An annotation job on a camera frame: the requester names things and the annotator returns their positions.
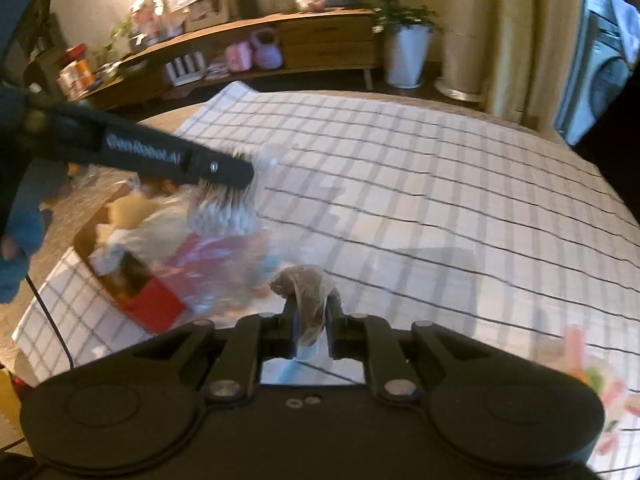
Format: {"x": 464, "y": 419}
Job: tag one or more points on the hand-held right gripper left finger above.
{"x": 287, "y": 330}

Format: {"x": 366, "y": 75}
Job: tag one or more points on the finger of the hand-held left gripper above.
{"x": 225, "y": 167}

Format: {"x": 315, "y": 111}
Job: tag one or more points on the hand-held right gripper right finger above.
{"x": 336, "y": 332}

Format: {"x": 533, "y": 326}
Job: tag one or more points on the clear cotton swab bag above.
{"x": 220, "y": 215}

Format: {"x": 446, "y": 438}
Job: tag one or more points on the bag of brown dried bits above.
{"x": 305, "y": 285}

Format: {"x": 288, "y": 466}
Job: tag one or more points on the red cardboard box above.
{"x": 150, "y": 305}

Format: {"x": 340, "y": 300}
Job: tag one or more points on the person's left hand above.
{"x": 22, "y": 230}

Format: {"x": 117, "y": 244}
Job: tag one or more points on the orange jar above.
{"x": 82, "y": 72}

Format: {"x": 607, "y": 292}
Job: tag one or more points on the reddish clear plastic bag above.
{"x": 215, "y": 265}

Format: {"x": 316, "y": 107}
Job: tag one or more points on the white bottle set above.
{"x": 185, "y": 67}

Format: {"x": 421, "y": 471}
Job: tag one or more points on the pink case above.
{"x": 239, "y": 57}

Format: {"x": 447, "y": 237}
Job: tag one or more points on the purple kettle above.
{"x": 270, "y": 52}

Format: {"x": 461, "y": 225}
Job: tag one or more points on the pink flower bouquet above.
{"x": 147, "y": 17}

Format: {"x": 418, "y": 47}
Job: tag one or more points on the wooden cabinet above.
{"x": 325, "y": 40}

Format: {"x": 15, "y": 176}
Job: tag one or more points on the white black-grid tablecloth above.
{"x": 425, "y": 185}

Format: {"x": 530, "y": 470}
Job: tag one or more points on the potted plant in white pot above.
{"x": 407, "y": 55}

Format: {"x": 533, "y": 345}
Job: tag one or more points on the white standing air conditioner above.
{"x": 465, "y": 35}

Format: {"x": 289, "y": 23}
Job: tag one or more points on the pink floral fabric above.
{"x": 610, "y": 395}

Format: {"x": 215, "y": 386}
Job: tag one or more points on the beige curtain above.
{"x": 530, "y": 35}

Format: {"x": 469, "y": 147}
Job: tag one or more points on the washing machine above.
{"x": 600, "y": 75}

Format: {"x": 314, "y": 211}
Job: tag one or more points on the picture frame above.
{"x": 205, "y": 10}

